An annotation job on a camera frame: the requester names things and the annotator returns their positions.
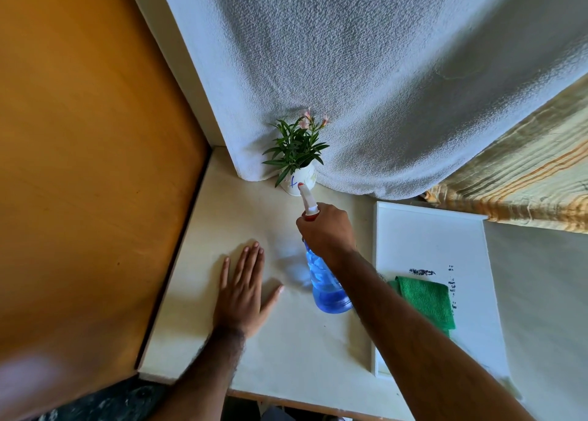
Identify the green plant with pink flowers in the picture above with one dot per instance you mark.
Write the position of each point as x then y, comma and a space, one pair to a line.
296, 142

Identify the white plant pot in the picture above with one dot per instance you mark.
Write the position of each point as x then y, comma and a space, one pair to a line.
298, 180

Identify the person's right forearm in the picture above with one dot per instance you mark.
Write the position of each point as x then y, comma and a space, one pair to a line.
413, 342

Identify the white textured cloth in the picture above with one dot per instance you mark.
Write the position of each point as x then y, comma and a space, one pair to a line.
390, 76

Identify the person's left hand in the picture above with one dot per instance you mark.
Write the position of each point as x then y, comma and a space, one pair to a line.
241, 296

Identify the person's left middle finger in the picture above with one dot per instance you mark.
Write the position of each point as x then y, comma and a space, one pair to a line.
252, 261

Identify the blue spray bottle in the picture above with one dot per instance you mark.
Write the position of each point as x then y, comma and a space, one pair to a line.
326, 287

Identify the striped beige cloth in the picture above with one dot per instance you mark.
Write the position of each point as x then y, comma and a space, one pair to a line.
523, 172

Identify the orange wooden panel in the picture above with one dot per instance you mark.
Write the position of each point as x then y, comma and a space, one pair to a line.
87, 168

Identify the person's left little finger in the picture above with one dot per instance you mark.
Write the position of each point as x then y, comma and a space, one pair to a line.
224, 274

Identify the person's left thumb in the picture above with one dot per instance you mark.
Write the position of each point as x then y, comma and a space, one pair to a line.
272, 299

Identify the person's left forearm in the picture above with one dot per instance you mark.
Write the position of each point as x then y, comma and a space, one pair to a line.
202, 374

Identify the green microfiber cloth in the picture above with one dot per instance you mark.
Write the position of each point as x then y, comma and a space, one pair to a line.
427, 299

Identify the person's right hand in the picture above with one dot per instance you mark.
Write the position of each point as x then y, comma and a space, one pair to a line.
327, 230

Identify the white tray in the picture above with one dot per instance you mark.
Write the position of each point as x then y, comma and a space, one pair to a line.
436, 273

